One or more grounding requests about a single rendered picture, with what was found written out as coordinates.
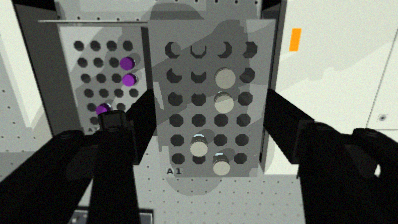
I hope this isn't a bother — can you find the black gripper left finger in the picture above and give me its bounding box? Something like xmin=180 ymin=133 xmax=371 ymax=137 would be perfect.
xmin=0 ymin=89 xmax=157 ymax=224

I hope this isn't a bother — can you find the white tube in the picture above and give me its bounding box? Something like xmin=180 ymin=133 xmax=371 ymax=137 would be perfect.
xmin=212 ymin=153 xmax=230 ymax=175

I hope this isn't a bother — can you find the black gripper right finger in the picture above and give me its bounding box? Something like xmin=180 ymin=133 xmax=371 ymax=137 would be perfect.
xmin=263 ymin=89 xmax=398 ymax=224

